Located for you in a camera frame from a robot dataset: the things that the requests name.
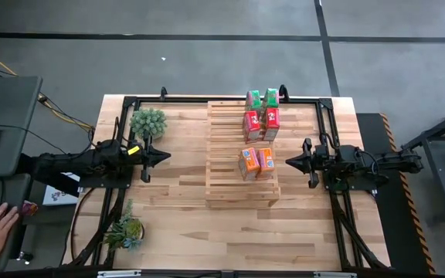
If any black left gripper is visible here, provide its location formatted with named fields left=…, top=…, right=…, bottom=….
left=137, top=134, right=172, bottom=183

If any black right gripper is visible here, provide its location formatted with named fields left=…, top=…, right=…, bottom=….
left=285, top=137, right=326, bottom=189

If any red Froot Loops box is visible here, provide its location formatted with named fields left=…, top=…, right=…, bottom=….
left=242, top=110, right=263, bottom=144
left=263, top=107, right=281, bottom=142

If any green Apple Jacks box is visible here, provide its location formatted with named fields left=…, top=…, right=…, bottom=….
left=263, top=87, right=280, bottom=110
left=245, top=90, right=263, bottom=113

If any wooden slatted shelf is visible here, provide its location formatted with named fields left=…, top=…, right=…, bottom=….
left=206, top=100, right=281, bottom=210

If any round green plant white pot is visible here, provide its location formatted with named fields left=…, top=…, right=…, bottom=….
left=129, top=107, right=168, bottom=141

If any spiky green succulent plant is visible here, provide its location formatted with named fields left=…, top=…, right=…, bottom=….
left=102, top=198, right=145, bottom=253

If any white printed box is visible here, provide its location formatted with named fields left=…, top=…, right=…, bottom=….
left=42, top=171, right=81, bottom=207

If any black hazard-striped floor mat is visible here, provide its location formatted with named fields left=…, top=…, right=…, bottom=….
left=355, top=112, right=437, bottom=276

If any small colourful snack packet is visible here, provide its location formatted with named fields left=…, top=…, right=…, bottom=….
left=21, top=200, right=39, bottom=217

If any grey desk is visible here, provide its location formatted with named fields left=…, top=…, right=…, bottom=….
left=0, top=76, right=44, bottom=179

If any black computer mouse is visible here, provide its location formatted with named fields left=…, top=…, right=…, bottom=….
left=0, top=202, right=19, bottom=218

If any black aluminium table frame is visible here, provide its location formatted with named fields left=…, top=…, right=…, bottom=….
left=62, top=83, right=392, bottom=271

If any yellow cable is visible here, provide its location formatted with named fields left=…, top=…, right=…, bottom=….
left=0, top=43, right=95, bottom=131

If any black cable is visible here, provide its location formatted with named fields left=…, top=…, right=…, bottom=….
left=0, top=123, right=70, bottom=156

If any black neighbouring station frame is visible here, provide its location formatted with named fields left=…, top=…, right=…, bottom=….
left=401, top=100, right=445, bottom=227

